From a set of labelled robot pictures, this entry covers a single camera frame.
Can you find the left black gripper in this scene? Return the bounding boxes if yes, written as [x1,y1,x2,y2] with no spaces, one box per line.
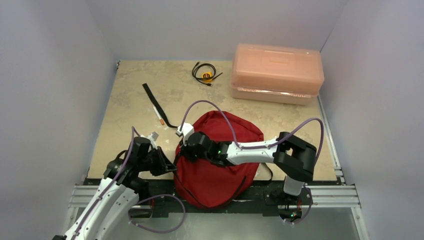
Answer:
[138,146,177,177]

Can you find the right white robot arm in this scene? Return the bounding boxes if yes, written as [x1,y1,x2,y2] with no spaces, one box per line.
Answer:
[181,131,318,204]

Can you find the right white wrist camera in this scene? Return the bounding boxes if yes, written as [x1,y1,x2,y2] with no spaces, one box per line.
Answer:
[175,122,195,143]

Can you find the black cable with orange tag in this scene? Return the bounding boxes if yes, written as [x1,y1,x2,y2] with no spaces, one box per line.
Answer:
[191,61,223,87]

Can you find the white orange pen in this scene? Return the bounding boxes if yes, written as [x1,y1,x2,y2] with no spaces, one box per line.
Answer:
[153,106,165,126]

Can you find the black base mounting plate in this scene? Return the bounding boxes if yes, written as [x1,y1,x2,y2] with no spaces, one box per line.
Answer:
[82,178,327,219]

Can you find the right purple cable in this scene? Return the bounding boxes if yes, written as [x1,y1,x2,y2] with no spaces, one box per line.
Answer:
[178,100,325,167]

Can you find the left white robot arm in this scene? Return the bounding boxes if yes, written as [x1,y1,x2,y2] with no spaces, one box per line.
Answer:
[53,132,176,240]

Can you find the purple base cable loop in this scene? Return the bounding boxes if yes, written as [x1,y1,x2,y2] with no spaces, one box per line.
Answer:
[127,194,186,234]

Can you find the red student backpack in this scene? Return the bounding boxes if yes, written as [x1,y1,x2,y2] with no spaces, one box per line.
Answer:
[174,110,264,209]

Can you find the translucent orange plastic box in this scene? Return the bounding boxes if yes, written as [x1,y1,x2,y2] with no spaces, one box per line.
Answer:
[230,43,325,106]

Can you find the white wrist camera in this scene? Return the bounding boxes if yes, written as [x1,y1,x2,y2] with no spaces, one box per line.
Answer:
[140,131,159,149]
[175,122,195,143]

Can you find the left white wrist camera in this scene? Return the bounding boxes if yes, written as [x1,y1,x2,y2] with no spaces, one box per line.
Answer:
[140,131,159,149]

